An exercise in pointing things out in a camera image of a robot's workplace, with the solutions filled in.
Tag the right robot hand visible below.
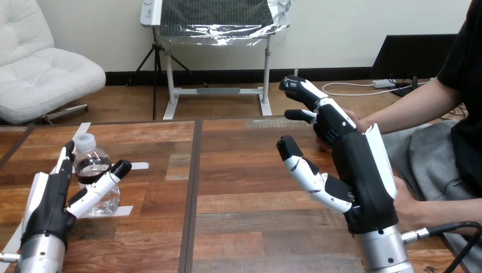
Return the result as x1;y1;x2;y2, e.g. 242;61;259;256
276;75;400;235

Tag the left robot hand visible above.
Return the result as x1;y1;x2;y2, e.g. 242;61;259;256
19;140;133;249

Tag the person's hand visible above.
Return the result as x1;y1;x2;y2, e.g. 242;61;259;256
393;176;429;234
343;109;374;132

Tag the person's forearm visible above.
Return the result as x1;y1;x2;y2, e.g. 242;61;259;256
367;77;464;135
423;197;482;231

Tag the clear water bottle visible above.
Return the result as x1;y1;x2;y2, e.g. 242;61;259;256
72;133;121;218

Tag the person's body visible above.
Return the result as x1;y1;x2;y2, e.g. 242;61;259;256
380;0;482;273

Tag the white power strip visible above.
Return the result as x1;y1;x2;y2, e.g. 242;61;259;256
372;78;397;90

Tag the dark screen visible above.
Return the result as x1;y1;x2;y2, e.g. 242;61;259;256
372;34;459;81

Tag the white cushioned chair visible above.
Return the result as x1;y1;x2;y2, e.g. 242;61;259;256
0;0;106;126

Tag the white desk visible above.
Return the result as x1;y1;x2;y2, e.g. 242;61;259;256
139;0;273;121

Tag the foil sheet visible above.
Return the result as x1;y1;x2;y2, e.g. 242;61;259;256
157;0;293;47

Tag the black tripod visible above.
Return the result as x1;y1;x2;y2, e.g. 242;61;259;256
135;26;192;121

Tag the black cable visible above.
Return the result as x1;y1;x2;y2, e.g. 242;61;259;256
426;221;482;273

